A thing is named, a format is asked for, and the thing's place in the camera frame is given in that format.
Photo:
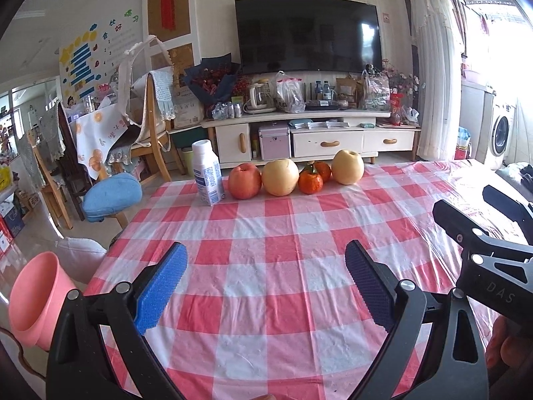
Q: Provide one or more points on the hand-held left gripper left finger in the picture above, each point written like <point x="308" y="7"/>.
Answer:
<point x="162" y="283"/>

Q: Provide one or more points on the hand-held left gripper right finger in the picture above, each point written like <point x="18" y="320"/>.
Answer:
<point x="370" y="287"/>

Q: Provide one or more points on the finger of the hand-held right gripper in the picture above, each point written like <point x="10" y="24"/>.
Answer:
<point x="454" y="225"/>
<point x="506" y="204"/>

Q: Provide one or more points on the pink plastic bin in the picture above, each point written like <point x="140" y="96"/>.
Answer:
<point x="33" y="300"/>

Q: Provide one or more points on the person's right hand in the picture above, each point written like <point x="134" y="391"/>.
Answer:
<point x="508" y="346"/>

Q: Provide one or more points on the white washing machine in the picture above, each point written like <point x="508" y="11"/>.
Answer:
<point x="499" y="133"/>

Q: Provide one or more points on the white cushion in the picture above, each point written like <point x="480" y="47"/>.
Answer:
<point x="83" y="258"/>

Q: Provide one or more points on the blue seat cushion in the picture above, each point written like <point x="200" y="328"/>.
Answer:
<point x="112" y="196"/>

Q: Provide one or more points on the red white checked tablecloth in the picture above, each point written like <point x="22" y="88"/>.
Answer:
<point x="270" y="237"/>

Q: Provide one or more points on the white bottle with blue label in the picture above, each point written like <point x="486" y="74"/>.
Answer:
<point x="208" y="175"/>

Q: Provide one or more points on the orange tangerine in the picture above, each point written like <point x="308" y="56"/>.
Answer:
<point x="310" y="183"/>
<point x="324" y="171"/>

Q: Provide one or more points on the yellow pear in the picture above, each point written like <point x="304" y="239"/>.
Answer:
<point x="280" y="177"/>
<point x="347" y="166"/>

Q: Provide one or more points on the pale green bin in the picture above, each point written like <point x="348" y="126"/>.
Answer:
<point x="188" y="160"/>

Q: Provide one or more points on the red gift bag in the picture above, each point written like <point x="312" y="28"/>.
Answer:
<point x="397" y="106"/>

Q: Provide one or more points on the red apple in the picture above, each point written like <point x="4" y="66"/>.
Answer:
<point x="245" y="181"/>

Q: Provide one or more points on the light wooden chair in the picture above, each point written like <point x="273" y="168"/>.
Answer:
<point x="156" y="141"/>
<point x="50" y="183"/>

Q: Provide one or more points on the dark wooden chair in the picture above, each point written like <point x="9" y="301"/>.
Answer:
<point x="73" y="166"/>

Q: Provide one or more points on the white curtain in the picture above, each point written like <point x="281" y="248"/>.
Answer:
<point x="437" y="71"/>

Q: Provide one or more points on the white television cabinet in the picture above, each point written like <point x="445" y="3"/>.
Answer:
<point x="324" y="143"/>

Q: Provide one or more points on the clear plastic bag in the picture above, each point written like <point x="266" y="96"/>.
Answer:
<point x="374" y="91"/>

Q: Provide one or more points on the white orange-print apron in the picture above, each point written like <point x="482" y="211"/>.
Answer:
<point x="104" y="133"/>

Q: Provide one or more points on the brown paper bag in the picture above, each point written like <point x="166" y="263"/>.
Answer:
<point x="346" y="89"/>

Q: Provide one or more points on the white printed box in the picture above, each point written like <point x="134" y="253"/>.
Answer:
<point x="187" y="110"/>

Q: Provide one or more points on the pink metal case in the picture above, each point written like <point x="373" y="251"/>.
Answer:
<point x="274" y="141"/>

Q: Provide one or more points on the small water bottle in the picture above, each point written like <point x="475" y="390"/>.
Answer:
<point x="319" y="91"/>
<point x="327" y="91"/>

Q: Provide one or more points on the pack of small bottles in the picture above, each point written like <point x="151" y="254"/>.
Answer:
<point x="227" y="110"/>

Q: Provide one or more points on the pale green lace cloth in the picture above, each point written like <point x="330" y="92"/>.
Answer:
<point x="162" y="91"/>

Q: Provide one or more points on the glass electric kettle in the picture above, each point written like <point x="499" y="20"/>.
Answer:
<point x="260" y="98"/>

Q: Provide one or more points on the white plastic bag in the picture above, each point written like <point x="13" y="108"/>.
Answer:
<point x="289" y="93"/>

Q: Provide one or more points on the dark wrapped flower bouquet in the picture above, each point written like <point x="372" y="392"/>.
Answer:
<point x="212" y="79"/>

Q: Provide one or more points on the black television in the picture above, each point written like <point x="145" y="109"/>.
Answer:
<point x="308" y="33"/>

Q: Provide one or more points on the colourful wall poster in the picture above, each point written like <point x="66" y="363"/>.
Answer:
<point x="83" y="62"/>

